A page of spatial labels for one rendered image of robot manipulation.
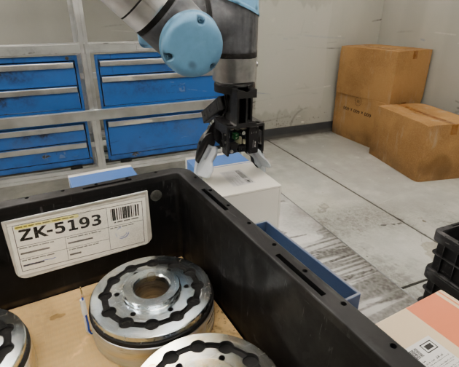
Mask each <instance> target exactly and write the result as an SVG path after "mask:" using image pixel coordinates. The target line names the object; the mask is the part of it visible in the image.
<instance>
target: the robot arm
mask: <svg viewBox="0 0 459 367"><path fill-rule="evenodd" d="M101 1H102V2H103V3H104V4H105V5H106V6H107V7H108V8H109V9H111V10H112V11H113V12H114V13H115V14H116V15H117V16H119V17H120V18H121V19H122V20H123V21H124V22H125V23H127V24H128V25H129V26H130V27H131V28H132V29H133V30H134V31H135V32H136V33H137V34H138V42H139V44H140V45H141V46H142V47H143V48H154V49H155V50H156V51H157V52H158V53H159V54H160V55H161V57H162V59H163V61H164V62H165V64H166V65H167V66H168V67H169V68H171V69H172V70H173V71H175V72H176V73H177V74H180V75H182V76H186V77H198V76H202V75H205V74H206V73H208V72H209V71H211V70H212V71H213V80H214V81H215V82H214V91H215V92H218V93H222V94H224V96H219V97H218V98H216V99H215V100H214V101H213V102H212V103H211V104H210V105H208V106H207V107H206V108H205V109H204V110H203V111H201V113H202V117H203V123H204V124H205V123H209V124H210V125H208V128H207V129H206V131H205V132H204V133H203V134H202V135H201V137H200V140H199V141H198V145H197V151H196V156H195V168H194V173H195V174H196V175H197V176H198V177H200V178H201V179H203V178H210V177H211V174H212V172H213V161H214V160H215V158H216V156H217V151H218V148H217V147H216V146H214V145H215V141H216V142H217V143H219V145H220V146H221V147H222V153H223V154H225V155H226V156H227V157H228V156H229V154H234V153H237V152H243V151H244V152H245V153H247V154H248V155H249V156H250V157H251V161H252V162H253V163H254V165H255V166H256V167H257V168H259V169H261V170H262V171H263V172H265V171H266V167H268V168H270V167H271V166H270V163H269V162H268V161H267V160H266V159H265V158H264V154H263V151H264V123H263V122H261V121H260V120H258V119H256V118H254V117H252V111H253V98H257V89H255V82H254V81H256V67H257V66H258V63H257V61H256V57H257V41H258V19H259V0H101ZM259 130H261V131H262V143H260V136H259Z"/></svg>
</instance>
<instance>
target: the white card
mask: <svg viewBox="0 0 459 367"><path fill-rule="evenodd" d="M1 226H2V229H3V232H4V236H5V239H6V241H7V246H8V248H9V253H10V256H11V259H12V263H13V266H14V268H15V273H16V275H17V276H18V277H21V278H29V277H33V276H37V275H41V274H44V273H47V272H51V271H54V270H57V269H62V268H64V267H69V266H72V265H75V264H79V263H82V262H85V261H90V260H93V259H97V258H100V257H103V256H107V255H111V254H113V253H118V252H121V251H124V250H128V249H131V248H136V247H138V246H142V245H145V244H147V243H149V242H150V240H151V239H152V227H151V219H150V212H149V198H148V191H147V190H146V191H142V192H136V193H132V194H126V195H122V196H118V197H112V198H109V199H105V200H99V201H95V202H89V203H85V204H82V205H76V206H72V207H69V208H62V209H59V210H53V211H49V212H46V213H39V214H36V215H32V216H26V217H22V218H16V219H12V220H8V221H2V222H1Z"/></svg>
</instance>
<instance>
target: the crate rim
mask: <svg viewBox="0 0 459 367"><path fill-rule="evenodd" d="M174 178H177V179H179V180H180V181H182V182H183V183H184V184H185V185H186V186H187V187H188V188H189V189H190V190H191V191H192V192H194V193H195V194H196V195H197V196H198V197H199V198H200V199H201V200H202V201H203V202H204V203H205V204H206V205H207V206H208V207H209V208H210V209H211V210H212V211H213V212H214V213H215V214H217V215H218V216H219V217H220V218H221V219H222V220H223V221H224V222H225V223H226V224H227V225H228V226H230V227H231V228H232V229H233V230H234V231H235V232H236V233H237V234H238V235H239V236H240V237H242V238H243V239H244V240H245V241H246V242H247V243H248V244H249V245H250V246H251V247H252V248H253V249H254V250H255V251H256V252H257V253H258V254H259V255H260V256H261V257H262V258H263V259H265V260H266V261H267V262H268V263H269V264H270V265H271V266H272V267H273V268H274V269H275V270H277V271H278V272H279V273H280V274H281V275H282V276H283V277H284V278H285V279H286V280H287V281H289V282H290V283H291V284H292V285H293V286H294V287H295V288H296V289H297V290H298V291H299V292H300V293H301V294H302V295H303V296H304V297H305V298H306V299H307V300H308V301H309V302H310V303H311V304H313V305H314V306H315V307H316V308H317V309H318V310H319V311H320V312H321V313H322V314H323V315H325V316H326V317H327V318H328V319H329V320H330V321H331V322H332V323H333V324H334V325H335V326H336V327H338V329H340V330H341V332H343V333H344V335H346V337H348V338H349V339H350V340H351V341H352V342H353V343H354V344H355V345H356V346H357V347H358V348H359V349H361V350H362V351H363V352H364V353H365V354H366V355H367V356H368V357H369V358H370V359H371V360H373V361H374V362H375V363H376V364H377V365H378V366H379V367H426V366H425V365H423V364H422V363H421V362H420V361H419V360H418V359H417V358H416V357H414V356H413V355H412V354H411V353H409V352H408V351H407V350H406V349H404V348H403V347H402V346H401V345H400V344H399V343H398V342H396V341H395V340H394V339H392V338H391V337H390V336H389V335H387V333H386V332H384V331H383V330H382V329H381V328H379V327H378V326H377V325H376V324H374V323H373V322H372V321H371V320H370V319H369V318H368V317H366V316H365V315H364V314H363V313H361V312H360V311H359V310H358V309H356V308H355V307H354V306H353V305H352V304H351V303H350V302H348V301H347V300H346V299H344V298H343V297H342V296H341V295H339V294H338V292H336V291H335V290H334V289H333V288H332V287H330V286H329V285H328V284H327V283H325V282H324V281H323V280H322V279H321V278H320V277H319V276H317V275H316V274H315V273H314V272H312V271H311V270H310V269H308V268H307V267H306V266H305V265H304V264H303V263H302V262H301V261H299V260H298V259H297V258H295V257H294V256H293V255H292V254H290V253H289V252H288V251H287V250H286V249H285V248H284V247H282V246H281V245H280V244H279V243H277V242H276V241H275V240H274V239H273V238H271V236H269V235H268V234H267V233H266V232H264V231H263V230H262V229H260V228H259V227H258V226H257V225H256V224H255V223H254V222H253V221H251V220H250V219H249V218H247V217H246V216H245V215H244V214H243V213H241V212H240V211H239V210H238V209H237V208H236V207H235V206H233V205H232V204H231V203H230V202H228V201H227V200H226V199H224V198H223V196H221V195H220V194H219V193H218V192H216V191H215V190H214V189H213V188H211V187H210V186H209V185H208V184H207V183H206V182H204V181H203V180H202V179H201V178H200V177H198V176H197V175H196V174H195V173H193V172H192V171H191V170H187V169H184V168H169V169H165V170H158V171H154V172H150V173H143V174H139V175H132V176H128V177H124V178H118V179H114V180H110V181H102V182H98V183H92V184H88V185H84V186H77V187H73V188H69V189H62V190H58V191H54V192H47V193H43V194H36V195H32V196H28V197H21V198H17V199H13V200H7V201H3V202H0V215H4V214H8V213H14V212H18V211H22V210H28V209H32V208H38V207H42V206H46V205H52V204H56V203H60V202H66V201H70V200H76V199H80V198H84V197H90V196H94V195H98V194H104V193H108V192H114V191H118V190H122V189H128V188H132V187H136V186H142V185H146V184H152V183H156V182H160V181H166V180H170V179H174Z"/></svg>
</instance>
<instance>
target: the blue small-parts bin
mask: <svg viewBox="0 0 459 367"><path fill-rule="evenodd" d="M255 224H256V225H257V226H258V227H259V228H260V229H262V230H263V231H264V232H266V233H267V234H268V235H269V236H271V238H273V239H274V240H275V241H276V242H277V243H279V244H280V245H281V246H282V247H284V248H285V249H286V250H287V251H288V252H289V253H290V254H292V255H293V256H294V257H295V258H297V259H298V260H299V261H301V262H302V263H303V264H304V265H305V266H306V267H307V268H308V269H310V270H311V271H312V272H314V273H315V274H316V275H317V276H319V277H320V278H321V279H322V280H323V281H324V282H325V283H327V284H328V285H329V286H330V287H332V288H333V289H334V290H335V291H336V292H338V294H339V295H341V296H342V297H343V298H344V299H346V300H347V301H348V302H350V303H351V304H352V305H353V306H354V307H355V308H356V309H358V306H359V301H360V297H361V293H360V292H359V291H357V290H356V289H355V288H354V287H353V286H352V285H350V284H349V283H347V282H346V281H345V280H343V279H342V278H341V277H340V276H339V275H337V274H336V273H335V272H333V271H332V270H330V268H328V267H327V266H326V265H324V264H323V263H322V262H320V261H319V260H318V259H317V258H316V257H314V256H313V255H311V254H310V253H309V252H307V251H306V250H305V249H304V248H303V247H301V246H300V245H298V244H297V243H296V242H294V241H293V240H292V239H291V238H290V237H288V236H287V235H286V234H284V233H283V232H282V231H281V230H279V229H278V228H277V227H276V226H274V225H273V224H271V223H270V222H269V221H268V220H265V221H261V222H258V223H255Z"/></svg>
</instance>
